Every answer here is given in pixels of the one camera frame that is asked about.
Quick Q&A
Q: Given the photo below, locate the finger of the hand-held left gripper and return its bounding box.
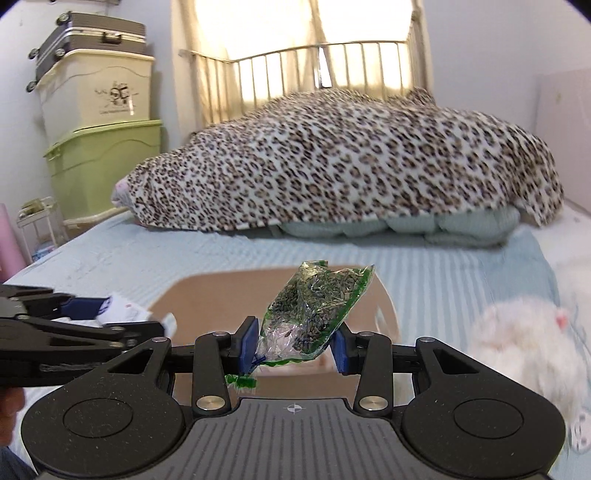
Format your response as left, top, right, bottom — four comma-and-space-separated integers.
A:
0, 318, 167, 387
0, 284, 112, 320

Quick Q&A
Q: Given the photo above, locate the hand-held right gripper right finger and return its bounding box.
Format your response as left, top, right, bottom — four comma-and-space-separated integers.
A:
329, 325, 493, 412

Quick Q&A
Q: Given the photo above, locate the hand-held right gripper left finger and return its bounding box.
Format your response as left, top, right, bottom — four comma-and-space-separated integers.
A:
99, 316, 260, 412

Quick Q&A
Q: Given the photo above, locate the white printed packet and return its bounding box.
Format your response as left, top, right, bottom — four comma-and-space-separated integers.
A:
95, 292, 179, 340

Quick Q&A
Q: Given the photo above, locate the green bag of dried herbs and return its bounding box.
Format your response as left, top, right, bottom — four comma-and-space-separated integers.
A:
225, 260, 376, 393

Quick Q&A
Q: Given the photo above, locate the brown cardboard box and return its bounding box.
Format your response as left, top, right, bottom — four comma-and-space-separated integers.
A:
150, 264, 402, 407

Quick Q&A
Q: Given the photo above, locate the white small rack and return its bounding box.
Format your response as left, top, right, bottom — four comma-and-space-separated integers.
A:
16, 196, 68, 265

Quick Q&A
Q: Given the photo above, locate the pink board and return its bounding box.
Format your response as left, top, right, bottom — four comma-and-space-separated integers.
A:
0, 203, 25, 274

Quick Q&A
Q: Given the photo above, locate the green plastic storage box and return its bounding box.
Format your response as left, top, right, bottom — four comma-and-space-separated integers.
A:
43, 119, 164, 223

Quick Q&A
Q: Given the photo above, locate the pale green quilt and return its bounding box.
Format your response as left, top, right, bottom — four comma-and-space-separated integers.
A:
267, 205, 522, 249

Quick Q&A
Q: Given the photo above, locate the white plush toy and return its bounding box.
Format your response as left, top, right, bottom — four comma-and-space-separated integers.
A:
470, 258, 591, 459

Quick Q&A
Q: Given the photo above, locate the leopard print blanket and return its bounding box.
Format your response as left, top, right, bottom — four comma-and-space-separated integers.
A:
112, 87, 565, 232

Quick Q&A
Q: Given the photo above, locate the beige plastic storage box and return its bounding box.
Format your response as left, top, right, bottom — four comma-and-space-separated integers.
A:
36, 48, 156, 147

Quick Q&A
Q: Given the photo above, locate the grey hard suitcase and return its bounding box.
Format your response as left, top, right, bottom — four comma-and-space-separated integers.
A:
25, 11, 149, 92

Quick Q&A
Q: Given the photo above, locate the metal bed headboard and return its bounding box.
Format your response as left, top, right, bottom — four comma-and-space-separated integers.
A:
179, 40, 433, 129

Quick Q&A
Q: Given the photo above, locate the cream curtain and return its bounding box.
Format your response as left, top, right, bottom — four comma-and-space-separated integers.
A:
170, 0, 435, 136

